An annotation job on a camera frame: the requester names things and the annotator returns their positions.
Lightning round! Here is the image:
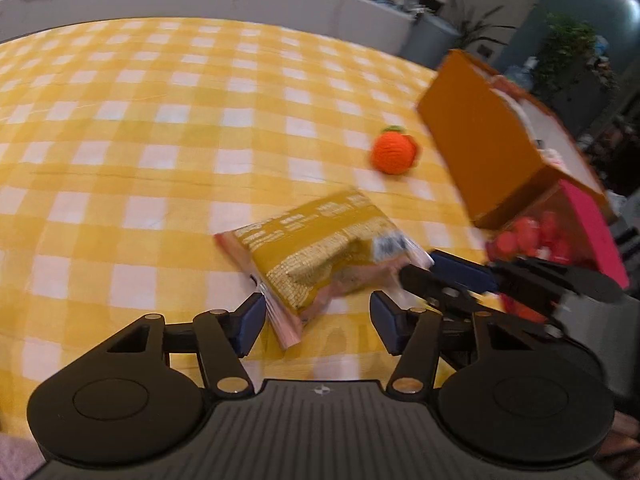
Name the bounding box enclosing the purple fuzzy garment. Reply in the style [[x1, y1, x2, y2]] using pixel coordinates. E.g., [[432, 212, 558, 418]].
[[0, 432, 43, 480]]

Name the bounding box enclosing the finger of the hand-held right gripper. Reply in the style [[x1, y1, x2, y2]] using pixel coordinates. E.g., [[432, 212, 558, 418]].
[[398, 265, 563, 336], [429, 251, 623, 304]]

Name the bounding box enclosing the yellow checked tablecloth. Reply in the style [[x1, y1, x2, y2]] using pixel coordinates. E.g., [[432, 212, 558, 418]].
[[0, 17, 501, 441]]

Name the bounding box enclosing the bushy green potted plant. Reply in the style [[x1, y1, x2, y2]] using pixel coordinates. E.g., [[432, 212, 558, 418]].
[[535, 14, 617, 111]]

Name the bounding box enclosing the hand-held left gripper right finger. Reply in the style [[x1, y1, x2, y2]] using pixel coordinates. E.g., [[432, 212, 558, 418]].
[[369, 291, 531, 395]]

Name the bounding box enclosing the pile of red round capsules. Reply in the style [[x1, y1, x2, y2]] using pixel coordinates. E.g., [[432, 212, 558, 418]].
[[485, 210, 573, 266]]

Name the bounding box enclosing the grey long cabinet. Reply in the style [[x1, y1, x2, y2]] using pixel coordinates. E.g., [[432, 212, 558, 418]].
[[0, 0, 418, 56]]

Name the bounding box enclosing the orange crochet fruit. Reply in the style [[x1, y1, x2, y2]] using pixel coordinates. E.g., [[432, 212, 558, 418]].
[[370, 125, 419, 176]]

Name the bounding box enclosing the orange cardboard box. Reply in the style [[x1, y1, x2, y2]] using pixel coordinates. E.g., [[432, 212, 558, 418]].
[[416, 49, 618, 231]]

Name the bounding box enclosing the yellow snack packet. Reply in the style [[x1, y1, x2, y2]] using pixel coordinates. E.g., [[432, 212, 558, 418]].
[[214, 187, 435, 351]]

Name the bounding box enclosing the spiky green potted plant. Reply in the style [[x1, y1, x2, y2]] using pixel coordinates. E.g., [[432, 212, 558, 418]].
[[440, 0, 518, 61]]

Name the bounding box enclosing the red cube box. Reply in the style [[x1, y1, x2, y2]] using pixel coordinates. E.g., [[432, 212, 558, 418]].
[[482, 180, 630, 321]]

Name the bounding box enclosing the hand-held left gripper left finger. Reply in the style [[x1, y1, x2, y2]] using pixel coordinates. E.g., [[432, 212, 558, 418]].
[[102, 291, 267, 395]]

